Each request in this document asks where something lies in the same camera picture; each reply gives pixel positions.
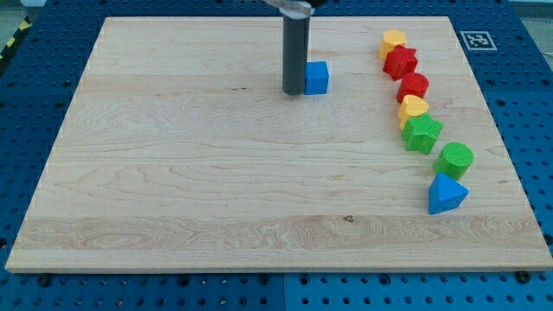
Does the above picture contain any silver metal rod mount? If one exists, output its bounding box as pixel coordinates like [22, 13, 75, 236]
[263, 0, 327, 19]

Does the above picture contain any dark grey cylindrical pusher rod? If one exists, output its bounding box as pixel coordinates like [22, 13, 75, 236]
[282, 16, 310, 95]

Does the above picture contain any blue cube block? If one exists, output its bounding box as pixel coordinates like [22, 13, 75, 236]
[304, 61, 329, 95]

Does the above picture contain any yellow hexagon block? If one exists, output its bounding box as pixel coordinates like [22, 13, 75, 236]
[378, 29, 407, 60]

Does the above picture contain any red star block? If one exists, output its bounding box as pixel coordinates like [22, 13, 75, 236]
[383, 45, 418, 81]

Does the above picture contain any red cylinder block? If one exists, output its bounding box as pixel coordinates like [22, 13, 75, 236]
[396, 73, 429, 104]

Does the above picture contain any yellow heart block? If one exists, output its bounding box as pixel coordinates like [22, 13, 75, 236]
[397, 94, 429, 130]

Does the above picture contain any green star block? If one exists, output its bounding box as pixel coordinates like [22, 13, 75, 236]
[401, 113, 444, 155]

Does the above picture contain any light wooden board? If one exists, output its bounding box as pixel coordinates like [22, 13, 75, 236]
[6, 16, 552, 274]

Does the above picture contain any white fiducial marker tag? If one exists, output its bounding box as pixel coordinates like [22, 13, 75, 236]
[461, 30, 497, 51]

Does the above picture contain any green cylinder block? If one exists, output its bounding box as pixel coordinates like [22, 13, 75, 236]
[433, 142, 474, 181]

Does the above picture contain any blue triangle block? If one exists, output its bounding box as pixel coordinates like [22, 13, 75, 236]
[428, 173, 469, 215]

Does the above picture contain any yellow black hazard tape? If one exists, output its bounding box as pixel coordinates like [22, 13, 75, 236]
[1, 16, 33, 62]

